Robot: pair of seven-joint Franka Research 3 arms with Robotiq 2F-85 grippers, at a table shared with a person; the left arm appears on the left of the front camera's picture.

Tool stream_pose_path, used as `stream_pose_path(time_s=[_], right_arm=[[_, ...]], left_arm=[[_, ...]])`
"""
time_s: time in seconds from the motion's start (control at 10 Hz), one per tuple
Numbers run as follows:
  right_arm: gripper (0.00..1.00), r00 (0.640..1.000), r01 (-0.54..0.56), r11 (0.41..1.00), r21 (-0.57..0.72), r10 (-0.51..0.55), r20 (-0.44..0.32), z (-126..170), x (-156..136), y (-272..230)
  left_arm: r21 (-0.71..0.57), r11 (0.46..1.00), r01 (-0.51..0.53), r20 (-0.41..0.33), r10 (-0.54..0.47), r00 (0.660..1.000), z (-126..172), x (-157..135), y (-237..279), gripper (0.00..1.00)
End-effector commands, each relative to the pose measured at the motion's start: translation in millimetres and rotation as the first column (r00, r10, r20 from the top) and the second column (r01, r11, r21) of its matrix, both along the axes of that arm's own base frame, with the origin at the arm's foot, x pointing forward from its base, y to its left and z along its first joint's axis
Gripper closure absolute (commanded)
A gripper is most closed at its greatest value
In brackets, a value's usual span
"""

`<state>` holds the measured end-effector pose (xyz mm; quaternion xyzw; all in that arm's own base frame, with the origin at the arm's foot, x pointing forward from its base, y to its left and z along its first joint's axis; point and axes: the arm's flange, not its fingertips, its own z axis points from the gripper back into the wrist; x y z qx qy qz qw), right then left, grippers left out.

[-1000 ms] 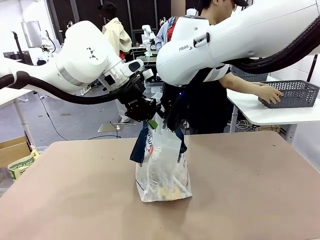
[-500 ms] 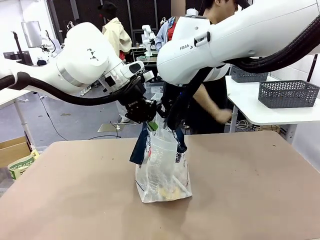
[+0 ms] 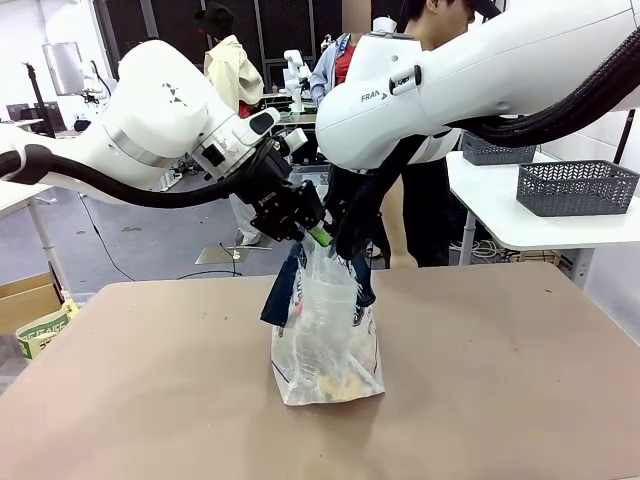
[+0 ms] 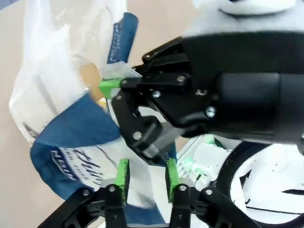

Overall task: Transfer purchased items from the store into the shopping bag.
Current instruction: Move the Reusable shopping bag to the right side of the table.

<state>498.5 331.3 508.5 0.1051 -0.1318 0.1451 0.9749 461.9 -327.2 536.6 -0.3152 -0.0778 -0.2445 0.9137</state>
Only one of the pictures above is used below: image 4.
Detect white box with green print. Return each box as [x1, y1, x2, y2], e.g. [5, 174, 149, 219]
[192, 142, 229, 189]

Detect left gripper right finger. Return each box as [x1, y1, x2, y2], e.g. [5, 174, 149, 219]
[165, 158, 262, 228]

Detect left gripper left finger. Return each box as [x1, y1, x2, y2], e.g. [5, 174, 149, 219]
[38, 158, 131, 228]

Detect white object with black marks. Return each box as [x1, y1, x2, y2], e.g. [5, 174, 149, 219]
[229, 142, 304, 214]

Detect brown packaged food item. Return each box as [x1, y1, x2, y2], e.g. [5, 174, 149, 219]
[79, 63, 107, 105]

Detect clear shopping bag blue handles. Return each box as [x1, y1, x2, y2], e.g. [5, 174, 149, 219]
[8, 0, 178, 228]

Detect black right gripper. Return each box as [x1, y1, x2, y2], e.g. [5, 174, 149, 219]
[99, 30, 304, 146]

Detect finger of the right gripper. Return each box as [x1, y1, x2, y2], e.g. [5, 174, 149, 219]
[111, 91, 181, 165]

